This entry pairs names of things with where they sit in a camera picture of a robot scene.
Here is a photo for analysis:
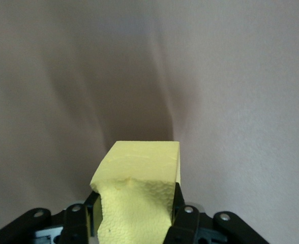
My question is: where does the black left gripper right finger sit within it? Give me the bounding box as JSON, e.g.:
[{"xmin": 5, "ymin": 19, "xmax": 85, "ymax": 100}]
[{"xmin": 162, "ymin": 182, "xmax": 268, "ymax": 244}]

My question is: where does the brown table cover sheet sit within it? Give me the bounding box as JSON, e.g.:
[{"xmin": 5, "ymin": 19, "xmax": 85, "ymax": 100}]
[{"xmin": 0, "ymin": 0, "xmax": 299, "ymax": 244}]

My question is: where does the yellow foam cube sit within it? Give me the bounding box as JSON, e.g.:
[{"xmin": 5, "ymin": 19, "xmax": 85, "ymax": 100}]
[{"xmin": 89, "ymin": 140, "xmax": 183, "ymax": 244}]

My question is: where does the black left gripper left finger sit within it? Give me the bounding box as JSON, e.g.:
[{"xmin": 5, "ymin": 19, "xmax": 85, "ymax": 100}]
[{"xmin": 0, "ymin": 192, "xmax": 102, "ymax": 244}]

